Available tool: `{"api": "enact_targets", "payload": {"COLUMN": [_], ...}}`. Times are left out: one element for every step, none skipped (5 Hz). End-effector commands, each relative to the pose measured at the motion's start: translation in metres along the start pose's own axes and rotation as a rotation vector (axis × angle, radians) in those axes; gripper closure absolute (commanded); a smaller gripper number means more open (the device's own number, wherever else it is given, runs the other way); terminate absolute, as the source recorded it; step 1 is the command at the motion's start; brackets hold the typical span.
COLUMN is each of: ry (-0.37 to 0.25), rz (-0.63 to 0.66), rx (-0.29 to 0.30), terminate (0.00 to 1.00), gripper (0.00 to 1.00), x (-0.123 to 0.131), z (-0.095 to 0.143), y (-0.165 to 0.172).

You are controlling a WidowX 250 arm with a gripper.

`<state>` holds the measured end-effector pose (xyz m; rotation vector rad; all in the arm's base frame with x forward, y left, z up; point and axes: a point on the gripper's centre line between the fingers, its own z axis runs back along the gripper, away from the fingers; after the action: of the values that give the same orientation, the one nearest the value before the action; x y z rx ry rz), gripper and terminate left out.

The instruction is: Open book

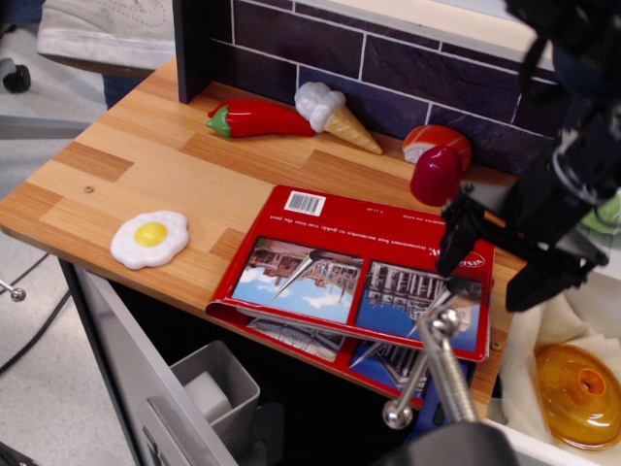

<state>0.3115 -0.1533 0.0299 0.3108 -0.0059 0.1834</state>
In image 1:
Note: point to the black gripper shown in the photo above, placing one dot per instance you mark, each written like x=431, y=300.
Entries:
x=535, y=219

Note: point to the red spiral-bound book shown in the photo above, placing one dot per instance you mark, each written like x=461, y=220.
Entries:
x=339, y=282

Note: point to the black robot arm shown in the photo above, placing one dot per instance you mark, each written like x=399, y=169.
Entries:
x=577, y=51

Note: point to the cream cloth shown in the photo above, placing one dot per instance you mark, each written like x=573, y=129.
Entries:
x=556, y=321

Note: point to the dark red toy dome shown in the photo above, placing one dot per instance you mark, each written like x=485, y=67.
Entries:
x=437, y=176

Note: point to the green toy cabbage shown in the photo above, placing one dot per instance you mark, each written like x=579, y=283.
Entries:
x=605, y=219

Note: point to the toy salmon sushi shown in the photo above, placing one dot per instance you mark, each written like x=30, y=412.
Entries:
x=426, y=137

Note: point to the orange plastic lid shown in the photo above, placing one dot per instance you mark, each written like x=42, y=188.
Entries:
x=579, y=397

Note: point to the wooden upper shelf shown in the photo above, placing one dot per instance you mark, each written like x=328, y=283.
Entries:
x=464, y=34

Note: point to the toy ice cream cone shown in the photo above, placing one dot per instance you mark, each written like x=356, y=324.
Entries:
x=326, y=111

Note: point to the red toy chili pepper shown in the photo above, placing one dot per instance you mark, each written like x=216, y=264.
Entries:
x=237, y=118

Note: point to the grey plastic bin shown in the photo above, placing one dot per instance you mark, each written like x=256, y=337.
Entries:
x=233, y=429

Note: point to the white sponge block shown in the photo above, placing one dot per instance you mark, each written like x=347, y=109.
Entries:
x=208, y=397

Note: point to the toy fried egg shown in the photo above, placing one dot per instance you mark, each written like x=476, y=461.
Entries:
x=150, y=240

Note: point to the grey cabinet door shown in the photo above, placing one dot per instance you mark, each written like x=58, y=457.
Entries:
x=161, y=424

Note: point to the small metal ball knob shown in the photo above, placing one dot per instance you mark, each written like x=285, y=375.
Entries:
x=17, y=294

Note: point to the black chair caster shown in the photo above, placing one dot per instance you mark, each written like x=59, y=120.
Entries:
x=14, y=77

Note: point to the metal clamp screw handle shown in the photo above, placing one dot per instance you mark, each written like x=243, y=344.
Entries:
x=436, y=328

